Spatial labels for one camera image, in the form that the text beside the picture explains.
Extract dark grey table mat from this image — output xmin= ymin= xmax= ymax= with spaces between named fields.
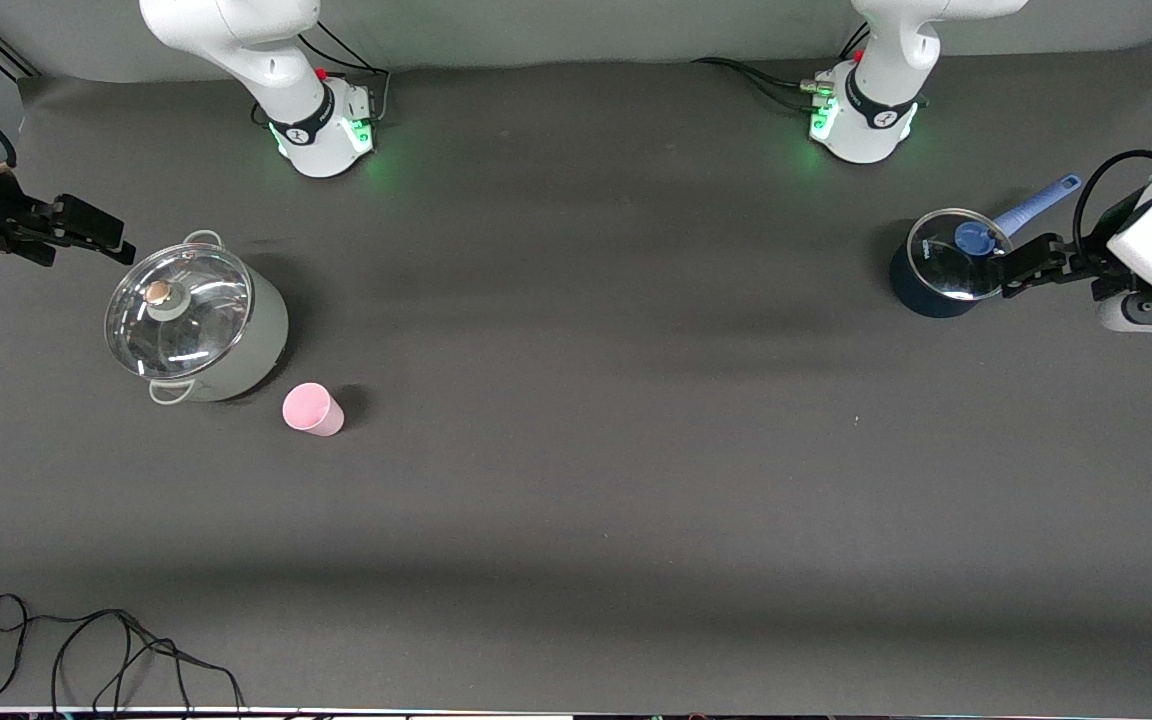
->
xmin=0 ymin=45 xmax=1152 ymax=716

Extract black left arm base cables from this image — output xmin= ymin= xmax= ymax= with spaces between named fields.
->
xmin=691 ymin=57 xmax=837 ymax=113

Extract black right arm base cables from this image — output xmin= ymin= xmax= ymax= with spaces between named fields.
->
xmin=254 ymin=15 xmax=393 ymax=129

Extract pale grey two-handled pot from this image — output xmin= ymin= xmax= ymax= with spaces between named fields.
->
xmin=104 ymin=230 xmax=290 ymax=405

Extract black arm base cables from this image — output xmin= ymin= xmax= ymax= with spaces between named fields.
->
xmin=254 ymin=15 xmax=393 ymax=129
xmin=691 ymin=57 xmax=837 ymax=113

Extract pink cup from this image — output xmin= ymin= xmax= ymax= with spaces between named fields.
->
xmin=282 ymin=382 xmax=346 ymax=438

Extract dark blue saucepan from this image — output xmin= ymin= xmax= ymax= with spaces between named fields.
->
xmin=888 ymin=174 xmax=1083 ymax=319

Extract glass lid with blue knob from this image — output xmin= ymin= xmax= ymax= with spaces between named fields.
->
xmin=908 ymin=208 xmax=1017 ymax=301

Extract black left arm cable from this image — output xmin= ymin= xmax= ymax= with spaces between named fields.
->
xmin=1074 ymin=150 xmax=1152 ymax=251

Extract long thin black cable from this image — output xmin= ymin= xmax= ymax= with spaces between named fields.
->
xmin=0 ymin=594 xmax=247 ymax=716

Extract glass lid with tan knob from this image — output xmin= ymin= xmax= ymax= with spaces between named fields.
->
xmin=104 ymin=243 xmax=254 ymax=381

